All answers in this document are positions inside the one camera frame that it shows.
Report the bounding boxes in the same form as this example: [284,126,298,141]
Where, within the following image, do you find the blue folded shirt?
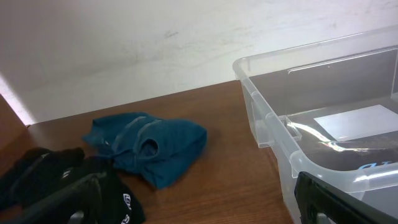
[82,112,207,189]

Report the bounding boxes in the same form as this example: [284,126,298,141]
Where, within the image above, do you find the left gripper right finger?
[294,172,397,224]

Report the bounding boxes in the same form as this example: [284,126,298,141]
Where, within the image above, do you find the black folded garment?
[1,147,146,224]

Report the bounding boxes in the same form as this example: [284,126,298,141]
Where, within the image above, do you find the clear plastic storage bin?
[233,26,397,223]

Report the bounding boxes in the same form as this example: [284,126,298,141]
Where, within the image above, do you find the white label in bin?
[315,105,397,141]

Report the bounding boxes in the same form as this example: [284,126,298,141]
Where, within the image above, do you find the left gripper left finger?
[1,172,107,224]

